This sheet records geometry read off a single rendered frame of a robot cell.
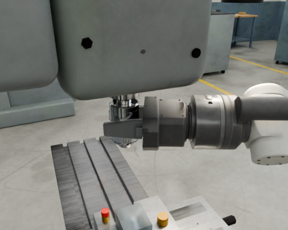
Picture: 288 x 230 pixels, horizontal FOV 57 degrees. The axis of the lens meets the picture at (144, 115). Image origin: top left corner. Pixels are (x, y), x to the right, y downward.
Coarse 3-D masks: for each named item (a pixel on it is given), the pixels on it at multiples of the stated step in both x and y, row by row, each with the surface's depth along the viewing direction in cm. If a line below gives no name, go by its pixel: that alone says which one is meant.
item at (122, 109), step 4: (112, 100) 43; (116, 100) 43; (132, 100) 43; (136, 100) 43; (112, 104) 41; (116, 104) 41; (120, 104) 41; (124, 104) 41; (128, 104) 41; (132, 104) 41; (136, 104) 41; (112, 108) 41; (116, 108) 40; (120, 108) 40; (124, 108) 40; (128, 108) 40; (132, 108) 41; (136, 108) 41; (116, 112) 41; (120, 112) 40; (124, 112) 40; (128, 112) 41
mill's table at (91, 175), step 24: (72, 144) 100; (96, 144) 100; (72, 168) 89; (96, 168) 87; (120, 168) 87; (72, 192) 76; (96, 192) 76; (120, 192) 76; (144, 192) 76; (72, 216) 68
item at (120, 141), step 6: (114, 114) 41; (120, 114) 41; (126, 114) 41; (132, 114) 41; (138, 114) 42; (114, 120) 42; (114, 138) 43; (120, 138) 42; (126, 138) 42; (120, 144) 43; (126, 144) 43
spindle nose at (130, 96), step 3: (138, 93) 41; (114, 96) 40; (117, 96) 39; (120, 96) 39; (123, 96) 39; (126, 96) 39; (129, 96) 40; (132, 96) 40; (135, 96) 40; (117, 99) 40; (120, 99) 40; (123, 99) 40; (126, 99) 40; (129, 99) 40
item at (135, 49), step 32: (64, 0) 25; (96, 0) 26; (128, 0) 27; (160, 0) 28; (192, 0) 29; (64, 32) 26; (96, 32) 27; (128, 32) 28; (160, 32) 29; (192, 32) 31; (64, 64) 28; (96, 64) 28; (128, 64) 29; (160, 64) 31; (192, 64) 33; (96, 96) 30
